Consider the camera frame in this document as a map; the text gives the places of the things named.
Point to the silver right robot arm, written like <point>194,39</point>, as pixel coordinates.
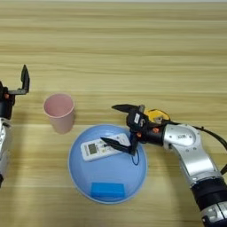
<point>189,153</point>

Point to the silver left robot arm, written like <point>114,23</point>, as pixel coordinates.
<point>3,147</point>

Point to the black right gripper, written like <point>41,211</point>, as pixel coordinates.
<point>153,134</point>

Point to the right gripper small black box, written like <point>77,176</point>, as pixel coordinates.
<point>136,118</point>

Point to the pink plastic cup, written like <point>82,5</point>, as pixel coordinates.
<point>60,118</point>

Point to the yellow black tape measure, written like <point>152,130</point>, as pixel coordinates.
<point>158,114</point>

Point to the white remote control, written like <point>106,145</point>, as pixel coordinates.
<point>93,149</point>

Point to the light blue round plate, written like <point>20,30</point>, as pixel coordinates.
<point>112,174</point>

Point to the blue rectangular block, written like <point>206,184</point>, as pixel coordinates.
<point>108,190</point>

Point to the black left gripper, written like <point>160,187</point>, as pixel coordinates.
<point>5,103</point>

